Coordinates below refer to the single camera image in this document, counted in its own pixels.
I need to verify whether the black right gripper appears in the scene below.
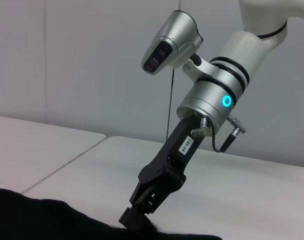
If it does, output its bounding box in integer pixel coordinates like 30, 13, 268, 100
130, 116, 205, 227

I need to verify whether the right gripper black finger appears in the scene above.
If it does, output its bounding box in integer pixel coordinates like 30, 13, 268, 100
119, 206, 142, 230

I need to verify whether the black shirt with FREE print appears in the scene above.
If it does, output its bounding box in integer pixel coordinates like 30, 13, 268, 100
0, 186, 224, 240

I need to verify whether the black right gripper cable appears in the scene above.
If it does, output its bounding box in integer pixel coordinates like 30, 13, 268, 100
191, 113, 248, 153

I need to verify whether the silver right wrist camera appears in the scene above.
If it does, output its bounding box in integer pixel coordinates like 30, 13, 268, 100
141, 9, 204, 76

